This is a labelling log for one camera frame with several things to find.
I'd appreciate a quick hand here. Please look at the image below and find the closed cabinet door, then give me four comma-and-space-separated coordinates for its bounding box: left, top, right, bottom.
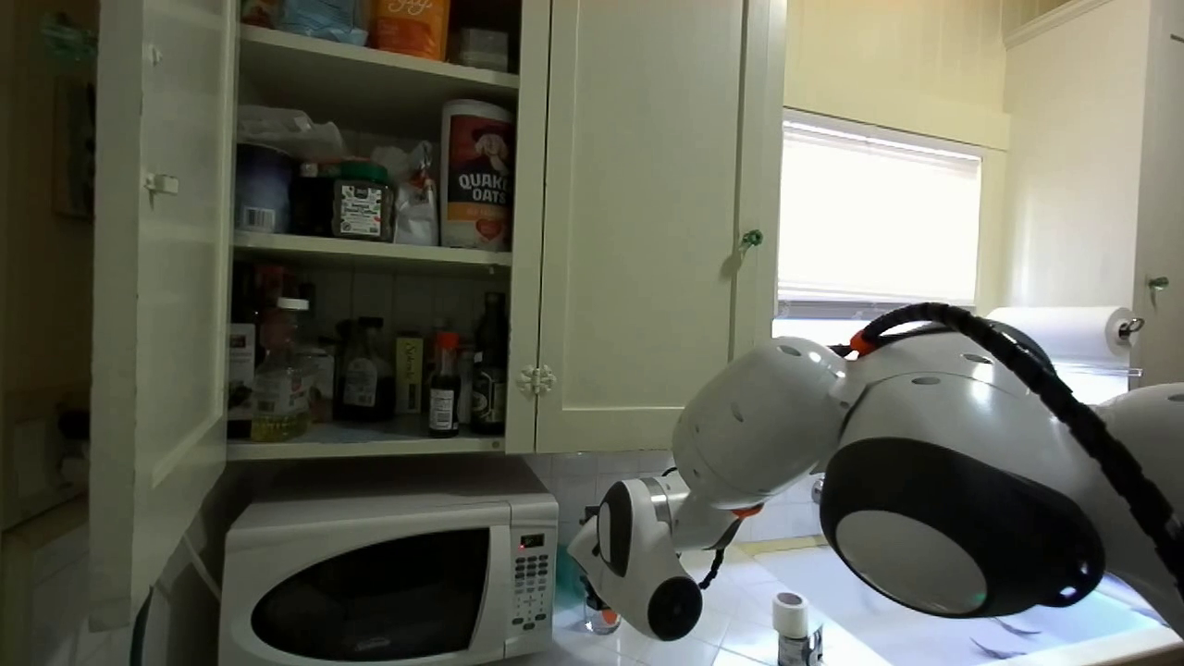
532, 0, 790, 452

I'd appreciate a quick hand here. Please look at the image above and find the open cabinet door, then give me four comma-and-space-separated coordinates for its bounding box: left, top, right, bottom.
89, 0, 239, 630

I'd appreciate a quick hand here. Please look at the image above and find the orange snack bag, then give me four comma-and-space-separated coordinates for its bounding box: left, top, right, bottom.
371, 0, 451, 58

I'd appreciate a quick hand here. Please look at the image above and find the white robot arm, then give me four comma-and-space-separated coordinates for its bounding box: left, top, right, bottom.
572, 302, 1184, 638

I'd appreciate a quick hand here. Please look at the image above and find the Quaker oats canister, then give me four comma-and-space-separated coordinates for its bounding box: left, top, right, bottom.
441, 98, 515, 251

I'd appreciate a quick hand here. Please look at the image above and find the tall dark bottle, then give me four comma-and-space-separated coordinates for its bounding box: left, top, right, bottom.
472, 292, 509, 437

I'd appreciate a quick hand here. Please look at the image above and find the dark glass jar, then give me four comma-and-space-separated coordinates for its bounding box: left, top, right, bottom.
338, 317, 391, 421

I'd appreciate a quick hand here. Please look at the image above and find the white kitchen sink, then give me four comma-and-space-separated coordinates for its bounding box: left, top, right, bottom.
729, 547, 1184, 666

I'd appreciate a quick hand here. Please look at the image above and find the green lid spice jar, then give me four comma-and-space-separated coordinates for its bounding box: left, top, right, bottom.
332, 162, 391, 241

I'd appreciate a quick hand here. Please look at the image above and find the dark sauce bottle red cap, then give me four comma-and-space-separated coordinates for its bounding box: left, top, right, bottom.
430, 329, 463, 437

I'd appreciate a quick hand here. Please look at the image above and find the white microwave oven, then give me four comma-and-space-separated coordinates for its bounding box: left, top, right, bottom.
219, 492, 558, 666

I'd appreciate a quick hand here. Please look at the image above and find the paper towel roll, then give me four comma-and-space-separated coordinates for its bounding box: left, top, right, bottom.
991, 305, 1143, 363

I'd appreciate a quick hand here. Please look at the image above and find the clear drinking glass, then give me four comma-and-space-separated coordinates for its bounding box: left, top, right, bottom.
586, 601, 622, 637

